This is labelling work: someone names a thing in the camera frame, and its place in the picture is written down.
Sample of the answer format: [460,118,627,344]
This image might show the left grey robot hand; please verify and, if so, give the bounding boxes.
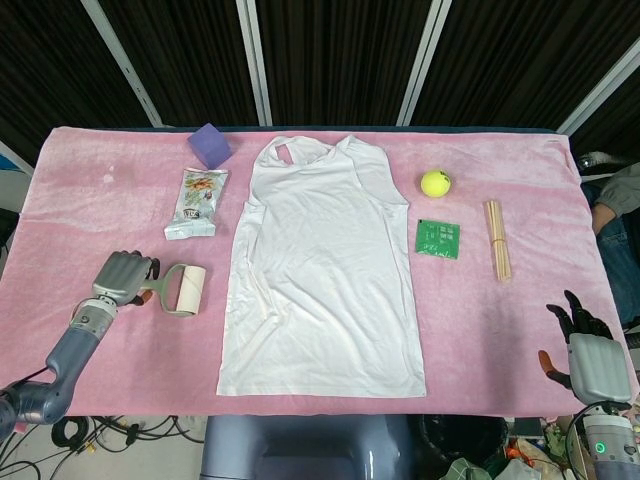
[91,249,162,307]

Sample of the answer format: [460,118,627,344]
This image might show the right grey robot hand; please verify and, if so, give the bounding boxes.
[538,289,634,404]

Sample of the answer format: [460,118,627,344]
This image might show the lint roller with grey handle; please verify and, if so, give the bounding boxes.
[139,264,210,319]

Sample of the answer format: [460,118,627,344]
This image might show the pink table cloth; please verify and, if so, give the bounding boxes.
[0,125,640,419]

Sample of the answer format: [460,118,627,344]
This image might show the silver snack packet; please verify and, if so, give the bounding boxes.
[163,167,230,241]

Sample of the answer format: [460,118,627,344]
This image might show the person in grey jacket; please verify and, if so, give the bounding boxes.
[579,164,640,331]

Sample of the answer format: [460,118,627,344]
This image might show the black waste bin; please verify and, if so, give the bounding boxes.
[418,414,509,466]

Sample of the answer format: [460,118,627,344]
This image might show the purple foam cube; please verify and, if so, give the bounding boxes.
[186,123,234,170]

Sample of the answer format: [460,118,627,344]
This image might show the bundle of wooden sticks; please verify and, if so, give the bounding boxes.
[482,199,513,284]

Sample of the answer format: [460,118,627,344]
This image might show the green patterned cloth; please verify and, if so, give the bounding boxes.
[444,457,494,480]

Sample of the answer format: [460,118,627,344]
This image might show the white tank top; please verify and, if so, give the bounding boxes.
[215,134,427,399]

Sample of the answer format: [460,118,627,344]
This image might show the green small packet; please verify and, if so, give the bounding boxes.
[414,218,462,261]

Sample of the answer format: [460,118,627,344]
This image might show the yellow tennis ball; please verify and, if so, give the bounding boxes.
[420,169,454,199]

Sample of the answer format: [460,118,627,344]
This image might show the blue-grey robot torso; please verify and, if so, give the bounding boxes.
[201,414,415,480]

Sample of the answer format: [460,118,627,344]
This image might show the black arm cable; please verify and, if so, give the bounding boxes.
[0,367,54,399]

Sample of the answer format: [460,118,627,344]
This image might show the black floor cables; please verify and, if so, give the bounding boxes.
[0,414,206,480]

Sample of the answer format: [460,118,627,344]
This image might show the white frame bar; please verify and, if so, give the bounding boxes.
[397,0,454,126]
[557,49,640,136]
[237,0,274,126]
[82,0,164,126]

